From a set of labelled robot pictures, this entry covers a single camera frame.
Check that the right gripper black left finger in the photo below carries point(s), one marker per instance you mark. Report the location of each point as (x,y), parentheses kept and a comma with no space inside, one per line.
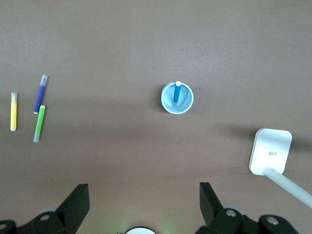
(63,219)

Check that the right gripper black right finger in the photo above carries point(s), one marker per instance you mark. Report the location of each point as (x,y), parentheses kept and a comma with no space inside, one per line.
(219,221)

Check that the green marker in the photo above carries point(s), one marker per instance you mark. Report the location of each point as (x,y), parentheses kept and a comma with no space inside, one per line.
(39,122)

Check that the yellow marker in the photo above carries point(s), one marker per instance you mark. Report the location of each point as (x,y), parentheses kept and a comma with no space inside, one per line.
(13,114)

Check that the purple marker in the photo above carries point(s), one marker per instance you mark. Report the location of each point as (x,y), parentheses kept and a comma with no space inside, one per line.
(39,97)

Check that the blue marker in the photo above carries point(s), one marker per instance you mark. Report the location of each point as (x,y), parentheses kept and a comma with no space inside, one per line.
(177,93)

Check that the light blue mesh cup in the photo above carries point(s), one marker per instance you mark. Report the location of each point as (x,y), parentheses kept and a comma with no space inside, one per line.
(168,104)

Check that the brown table mat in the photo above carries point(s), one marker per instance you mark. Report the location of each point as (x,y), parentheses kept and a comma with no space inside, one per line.
(122,48)

